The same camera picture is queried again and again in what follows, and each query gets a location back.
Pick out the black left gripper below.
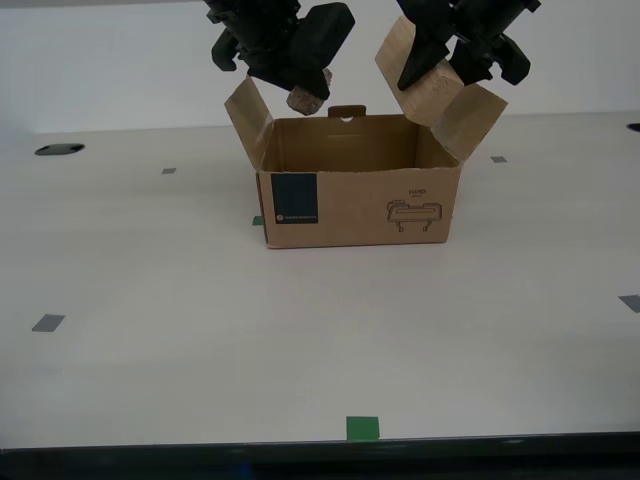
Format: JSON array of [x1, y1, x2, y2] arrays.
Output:
[[207, 0, 357, 100]]

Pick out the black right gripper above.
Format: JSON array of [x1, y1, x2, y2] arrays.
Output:
[[396, 0, 543, 92]]

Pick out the light wooden block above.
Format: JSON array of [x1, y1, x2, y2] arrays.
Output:
[[374, 15, 482, 126]]

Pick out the small beige rock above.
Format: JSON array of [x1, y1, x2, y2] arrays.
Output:
[[286, 68, 335, 117]]

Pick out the brown cardboard box flaps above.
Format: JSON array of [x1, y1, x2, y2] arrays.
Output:
[[223, 74, 509, 250]]

